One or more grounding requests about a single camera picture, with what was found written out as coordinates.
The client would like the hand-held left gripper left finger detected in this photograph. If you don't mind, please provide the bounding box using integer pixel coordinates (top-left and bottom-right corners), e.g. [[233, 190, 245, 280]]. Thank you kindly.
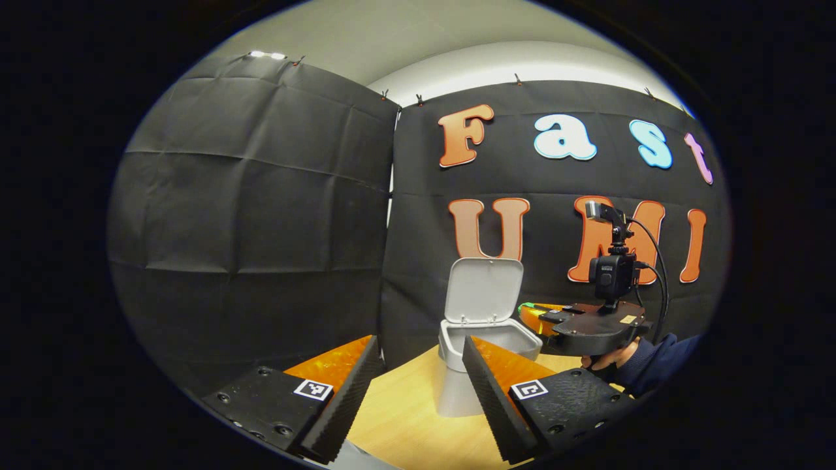
[[202, 335, 387, 465]]

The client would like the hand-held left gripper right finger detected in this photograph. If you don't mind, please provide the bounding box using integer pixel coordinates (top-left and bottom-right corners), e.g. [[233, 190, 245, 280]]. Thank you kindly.
[[461, 336, 638, 466]]

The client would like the white desktop garbage bin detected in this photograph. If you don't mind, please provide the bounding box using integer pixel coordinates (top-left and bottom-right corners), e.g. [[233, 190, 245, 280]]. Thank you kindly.
[[436, 257, 543, 418]]

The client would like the wooden desktop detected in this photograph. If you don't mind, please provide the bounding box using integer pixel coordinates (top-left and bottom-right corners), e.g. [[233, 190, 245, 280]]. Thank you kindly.
[[345, 345, 628, 470]]

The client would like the black backdrop cloth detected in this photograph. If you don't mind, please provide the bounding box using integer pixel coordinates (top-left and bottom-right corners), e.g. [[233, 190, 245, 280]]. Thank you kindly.
[[108, 52, 732, 392]]

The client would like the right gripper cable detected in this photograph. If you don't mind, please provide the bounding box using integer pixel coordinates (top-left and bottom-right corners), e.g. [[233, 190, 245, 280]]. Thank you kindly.
[[626, 218, 671, 344]]

